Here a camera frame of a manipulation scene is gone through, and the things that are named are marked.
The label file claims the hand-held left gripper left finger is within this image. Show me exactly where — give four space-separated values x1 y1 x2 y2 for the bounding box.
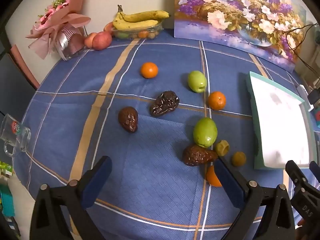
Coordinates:
30 155 113 240

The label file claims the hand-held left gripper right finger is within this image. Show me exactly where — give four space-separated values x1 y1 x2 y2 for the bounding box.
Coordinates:
214 157 297 240

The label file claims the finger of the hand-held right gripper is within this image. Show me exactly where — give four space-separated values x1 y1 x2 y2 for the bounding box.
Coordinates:
309 161 320 183
285 159 311 193

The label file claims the orange mandarin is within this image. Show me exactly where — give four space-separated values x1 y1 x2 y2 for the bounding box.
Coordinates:
206 165 223 187
140 62 159 79
208 91 227 111

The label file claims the yellow-brown longan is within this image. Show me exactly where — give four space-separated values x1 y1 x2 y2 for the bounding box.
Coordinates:
231 151 247 167

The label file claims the yellow-brown small potato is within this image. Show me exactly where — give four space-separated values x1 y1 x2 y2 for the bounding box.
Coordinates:
214 140 230 157

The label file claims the brown wrinkled date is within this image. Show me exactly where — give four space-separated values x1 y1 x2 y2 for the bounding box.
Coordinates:
118 106 138 133
182 144 219 167
150 91 180 117

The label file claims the white tray with green rim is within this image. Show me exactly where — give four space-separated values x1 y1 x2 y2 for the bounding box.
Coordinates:
245 71 317 172

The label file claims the green lime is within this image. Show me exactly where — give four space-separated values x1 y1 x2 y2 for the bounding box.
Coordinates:
187 70 208 93
193 117 218 148

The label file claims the blue plaid tablecloth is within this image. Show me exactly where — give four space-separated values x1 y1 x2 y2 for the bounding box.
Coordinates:
12 29 320 240

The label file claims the black charger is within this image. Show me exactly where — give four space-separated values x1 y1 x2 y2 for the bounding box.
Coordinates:
307 87 320 105

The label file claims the white power strip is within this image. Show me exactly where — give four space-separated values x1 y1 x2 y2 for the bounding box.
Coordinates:
296 84 314 112

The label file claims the glass mug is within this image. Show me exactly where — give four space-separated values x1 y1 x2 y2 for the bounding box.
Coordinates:
0 113 32 158

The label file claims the peach fruit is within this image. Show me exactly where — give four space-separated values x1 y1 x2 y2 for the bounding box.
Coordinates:
84 32 97 48

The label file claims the clear bowl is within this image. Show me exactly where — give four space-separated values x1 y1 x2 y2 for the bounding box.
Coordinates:
111 21 163 40

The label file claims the yellow banana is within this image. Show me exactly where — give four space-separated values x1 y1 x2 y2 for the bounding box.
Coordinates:
112 12 159 31
117 4 172 23

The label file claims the pink wrapped flower bouquet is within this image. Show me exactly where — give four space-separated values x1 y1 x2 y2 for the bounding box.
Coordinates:
25 0 92 61

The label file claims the flower painting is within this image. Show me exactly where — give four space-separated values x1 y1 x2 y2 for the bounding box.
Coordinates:
173 0 307 73

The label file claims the black cable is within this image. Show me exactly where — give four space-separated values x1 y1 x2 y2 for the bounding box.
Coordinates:
285 23 320 55
291 39 320 77

